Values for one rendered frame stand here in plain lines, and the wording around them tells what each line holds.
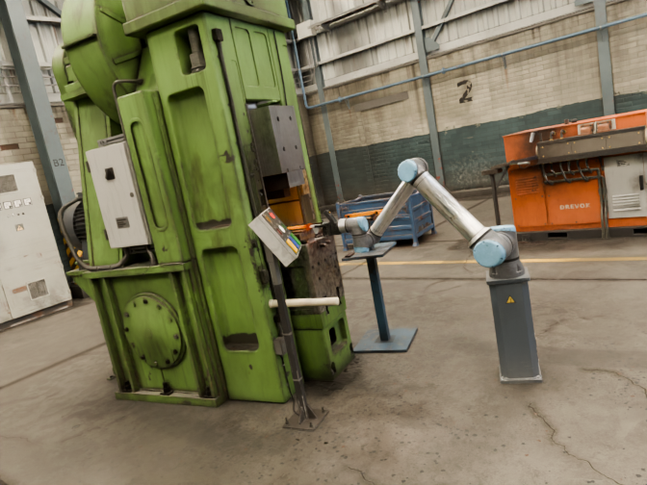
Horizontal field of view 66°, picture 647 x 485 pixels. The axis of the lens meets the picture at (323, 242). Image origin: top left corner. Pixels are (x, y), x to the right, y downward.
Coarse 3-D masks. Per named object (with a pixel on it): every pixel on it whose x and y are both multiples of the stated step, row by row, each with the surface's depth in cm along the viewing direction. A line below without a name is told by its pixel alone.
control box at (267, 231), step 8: (264, 216) 250; (272, 216) 267; (248, 224) 245; (256, 224) 245; (264, 224) 245; (272, 224) 252; (280, 224) 269; (256, 232) 246; (264, 232) 246; (272, 232) 246; (288, 232) 272; (264, 240) 246; (272, 240) 246; (280, 240) 246; (272, 248) 247; (280, 248) 247; (288, 248) 247; (280, 256) 248; (288, 256) 248; (296, 256) 247; (288, 264) 248
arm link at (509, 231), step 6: (492, 228) 268; (498, 228) 265; (504, 228) 265; (510, 228) 265; (504, 234) 263; (510, 234) 265; (516, 234) 269; (510, 240) 262; (516, 240) 268; (516, 246) 268; (516, 252) 268; (510, 258) 267
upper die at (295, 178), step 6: (276, 174) 306; (282, 174) 304; (288, 174) 304; (294, 174) 310; (300, 174) 317; (264, 180) 310; (270, 180) 309; (276, 180) 307; (282, 180) 305; (288, 180) 303; (294, 180) 309; (300, 180) 317; (270, 186) 310; (276, 186) 308; (282, 186) 306; (288, 186) 304; (294, 186) 309
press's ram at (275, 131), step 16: (256, 112) 296; (272, 112) 295; (288, 112) 310; (256, 128) 298; (272, 128) 294; (288, 128) 309; (256, 144) 301; (272, 144) 296; (288, 144) 307; (272, 160) 299; (288, 160) 305
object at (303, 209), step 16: (272, 32) 330; (272, 48) 328; (288, 64) 345; (288, 80) 342; (288, 96) 340; (304, 144) 356; (304, 160) 354; (272, 208) 354; (288, 208) 349; (304, 208) 346; (288, 224) 352
